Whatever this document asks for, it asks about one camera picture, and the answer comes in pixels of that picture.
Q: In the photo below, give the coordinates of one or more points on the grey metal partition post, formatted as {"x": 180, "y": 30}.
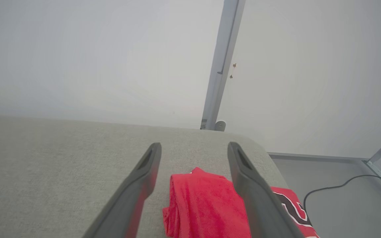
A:
{"x": 225, "y": 49}

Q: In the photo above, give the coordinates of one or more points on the grey wall baseboard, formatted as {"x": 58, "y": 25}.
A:
{"x": 316, "y": 156}

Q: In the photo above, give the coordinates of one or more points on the red basketball jersey garment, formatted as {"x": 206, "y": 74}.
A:
{"x": 203, "y": 205}

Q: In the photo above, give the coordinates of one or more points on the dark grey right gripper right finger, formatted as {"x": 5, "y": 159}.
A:
{"x": 256, "y": 198}

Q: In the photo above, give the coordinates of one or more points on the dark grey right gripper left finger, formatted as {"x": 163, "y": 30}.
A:
{"x": 134, "y": 191}

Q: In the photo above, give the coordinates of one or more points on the white round post foot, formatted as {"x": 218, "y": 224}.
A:
{"x": 220, "y": 126}

